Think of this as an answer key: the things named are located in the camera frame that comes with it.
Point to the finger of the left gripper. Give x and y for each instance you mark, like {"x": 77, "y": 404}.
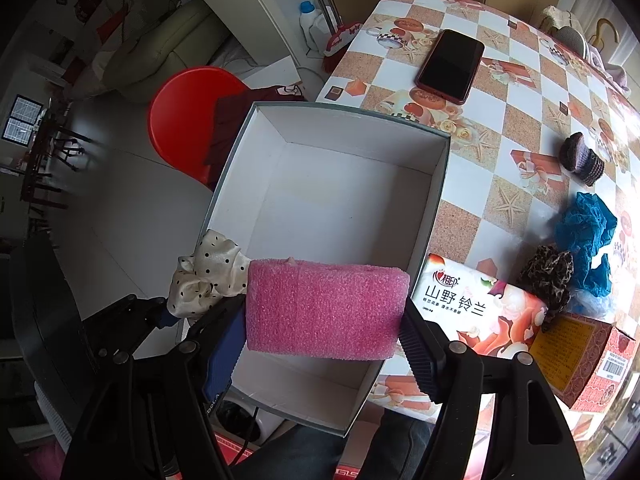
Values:
{"x": 161, "y": 316}

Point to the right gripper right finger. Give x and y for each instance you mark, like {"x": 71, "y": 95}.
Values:
{"x": 424, "y": 344}

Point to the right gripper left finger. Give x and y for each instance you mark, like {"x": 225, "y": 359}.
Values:
{"x": 230, "y": 336}

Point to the white polka dot scrunchie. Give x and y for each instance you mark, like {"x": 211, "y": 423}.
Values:
{"x": 216, "y": 270}

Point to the small pink foam sponge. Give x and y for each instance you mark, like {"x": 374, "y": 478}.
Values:
{"x": 302, "y": 308}

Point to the blue shoe cover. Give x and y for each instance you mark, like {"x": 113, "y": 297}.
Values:
{"x": 585, "y": 227}

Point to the purple knitted pouch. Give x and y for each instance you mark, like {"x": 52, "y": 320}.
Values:
{"x": 579, "y": 159}

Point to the floral tissue box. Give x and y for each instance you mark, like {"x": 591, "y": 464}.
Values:
{"x": 491, "y": 316}

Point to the leopard print scrunchie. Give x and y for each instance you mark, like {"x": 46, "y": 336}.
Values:
{"x": 547, "y": 276}

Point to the red patterned cardboard box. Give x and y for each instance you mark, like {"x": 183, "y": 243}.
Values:
{"x": 584, "y": 360}

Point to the grey white storage box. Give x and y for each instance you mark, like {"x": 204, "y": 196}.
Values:
{"x": 330, "y": 184}

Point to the checkered tablecloth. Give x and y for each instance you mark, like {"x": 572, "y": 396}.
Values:
{"x": 504, "y": 187}

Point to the red plastic stool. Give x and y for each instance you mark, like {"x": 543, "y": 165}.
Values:
{"x": 181, "y": 120}

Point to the dark red smartphone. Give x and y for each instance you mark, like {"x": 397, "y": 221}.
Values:
{"x": 451, "y": 66}

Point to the green sofa cushion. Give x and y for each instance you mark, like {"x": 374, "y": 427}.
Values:
{"x": 188, "y": 37}

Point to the white cabinet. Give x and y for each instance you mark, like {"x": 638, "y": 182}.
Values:
{"x": 268, "y": 29}

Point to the white detergent bottle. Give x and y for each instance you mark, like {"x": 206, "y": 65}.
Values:
{"x": 314, "y": 27}

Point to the yellow umbrella handle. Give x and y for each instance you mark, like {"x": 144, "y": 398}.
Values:
{"x": 597, "y": 39}

